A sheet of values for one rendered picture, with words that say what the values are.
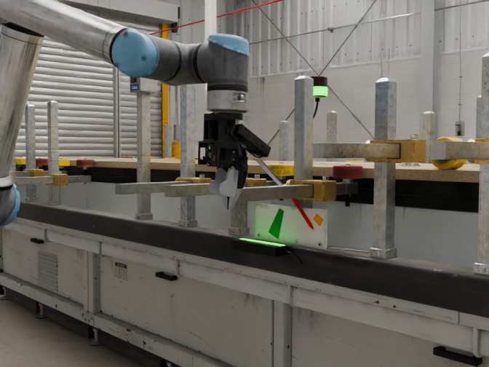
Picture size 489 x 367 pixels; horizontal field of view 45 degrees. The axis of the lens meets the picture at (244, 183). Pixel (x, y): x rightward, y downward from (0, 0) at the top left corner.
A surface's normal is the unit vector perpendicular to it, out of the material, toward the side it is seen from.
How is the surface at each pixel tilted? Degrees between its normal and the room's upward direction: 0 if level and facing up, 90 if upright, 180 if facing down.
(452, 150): 90
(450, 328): 90
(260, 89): 90
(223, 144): 91
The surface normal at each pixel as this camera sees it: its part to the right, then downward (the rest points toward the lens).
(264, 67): -0.72, 0.04
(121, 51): -0.45, 0.07
